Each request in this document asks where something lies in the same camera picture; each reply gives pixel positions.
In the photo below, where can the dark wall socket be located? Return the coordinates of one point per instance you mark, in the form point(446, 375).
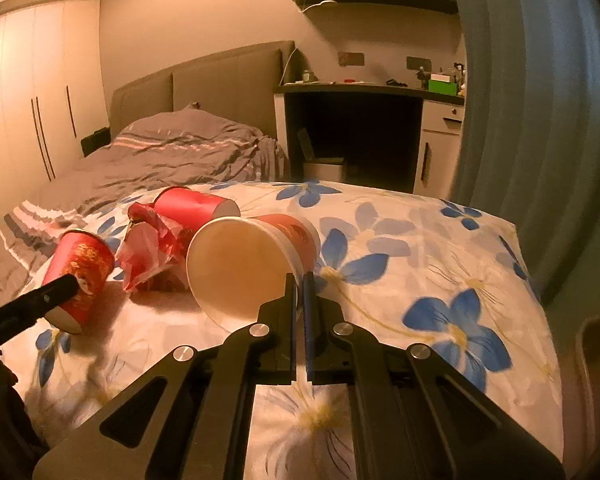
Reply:
point(419, 63)
point(351, 58)

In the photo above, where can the dark desk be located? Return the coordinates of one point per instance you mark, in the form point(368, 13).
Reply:
point(350, 90)

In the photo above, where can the red crumpled wrapper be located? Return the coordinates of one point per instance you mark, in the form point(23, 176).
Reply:
point(145, 250)

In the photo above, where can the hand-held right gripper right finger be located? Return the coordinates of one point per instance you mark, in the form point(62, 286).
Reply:
point(308, 305)

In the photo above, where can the black bedside table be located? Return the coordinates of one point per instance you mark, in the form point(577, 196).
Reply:
point(97, 142)

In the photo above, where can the grey padded headboard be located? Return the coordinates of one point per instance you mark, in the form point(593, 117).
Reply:
point(220, 80)

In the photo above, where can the white waste basket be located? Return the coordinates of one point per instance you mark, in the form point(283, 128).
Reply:
point(322, 167)

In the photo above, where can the white wardrobe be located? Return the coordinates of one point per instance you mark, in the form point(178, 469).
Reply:
point(15, 110)

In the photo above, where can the blue floral blanket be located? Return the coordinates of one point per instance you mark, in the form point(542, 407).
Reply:
point(405, 260)

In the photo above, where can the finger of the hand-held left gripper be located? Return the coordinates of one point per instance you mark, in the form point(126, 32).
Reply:
point(40, 302)

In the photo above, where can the brown plastic bin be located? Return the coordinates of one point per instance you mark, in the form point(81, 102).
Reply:
point(595, 385)

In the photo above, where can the green box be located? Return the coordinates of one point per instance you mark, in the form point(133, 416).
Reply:
point(444, 85)

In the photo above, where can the white drawer cabinet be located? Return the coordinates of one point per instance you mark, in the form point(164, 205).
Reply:
point(437, 145)

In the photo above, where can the grey striped duvet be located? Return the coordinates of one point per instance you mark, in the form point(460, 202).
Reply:
point(155, 160)

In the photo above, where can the red cup with white inside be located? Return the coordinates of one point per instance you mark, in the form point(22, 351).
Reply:
point(240, 265)

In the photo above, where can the grey curtain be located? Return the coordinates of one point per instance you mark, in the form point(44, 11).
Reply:
point(520, 110)

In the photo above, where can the red patterned paper cup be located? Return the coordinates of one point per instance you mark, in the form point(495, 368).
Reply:
point(87, 265)

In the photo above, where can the plain red paper cup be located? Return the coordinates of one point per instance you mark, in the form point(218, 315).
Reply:
point(195, 207)

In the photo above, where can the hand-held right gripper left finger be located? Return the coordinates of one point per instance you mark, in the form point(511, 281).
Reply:
point(291, 295)

